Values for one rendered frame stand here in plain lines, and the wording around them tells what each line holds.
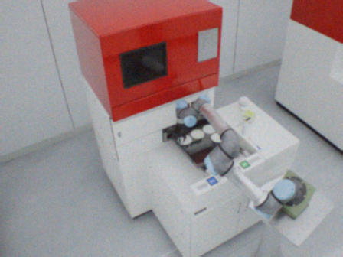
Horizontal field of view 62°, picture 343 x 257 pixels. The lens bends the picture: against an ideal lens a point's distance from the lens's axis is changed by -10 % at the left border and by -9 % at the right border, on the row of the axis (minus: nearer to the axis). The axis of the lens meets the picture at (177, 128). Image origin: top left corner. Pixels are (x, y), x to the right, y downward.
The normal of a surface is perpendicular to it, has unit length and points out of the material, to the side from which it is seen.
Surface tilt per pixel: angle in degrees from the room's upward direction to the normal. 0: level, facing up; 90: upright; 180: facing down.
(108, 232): 0
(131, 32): 90
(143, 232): 0
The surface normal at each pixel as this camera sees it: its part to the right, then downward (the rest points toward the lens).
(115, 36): 0.51, 0.55
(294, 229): -0.02, -0.76
